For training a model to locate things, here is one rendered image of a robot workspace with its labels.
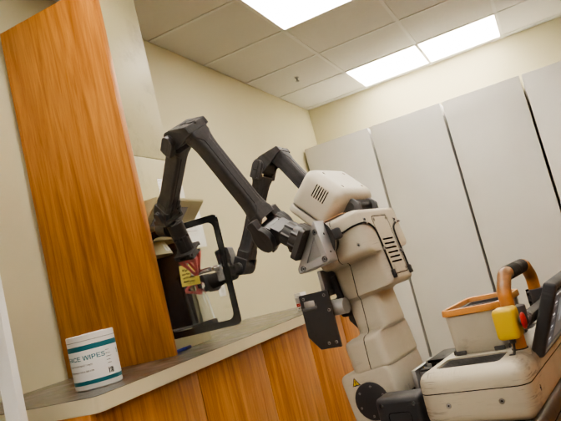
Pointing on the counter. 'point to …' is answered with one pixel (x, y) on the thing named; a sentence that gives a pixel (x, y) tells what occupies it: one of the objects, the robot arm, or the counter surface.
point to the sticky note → (188, 277)
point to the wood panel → (86, 182)
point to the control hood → (181, 206)
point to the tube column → (133, 78)
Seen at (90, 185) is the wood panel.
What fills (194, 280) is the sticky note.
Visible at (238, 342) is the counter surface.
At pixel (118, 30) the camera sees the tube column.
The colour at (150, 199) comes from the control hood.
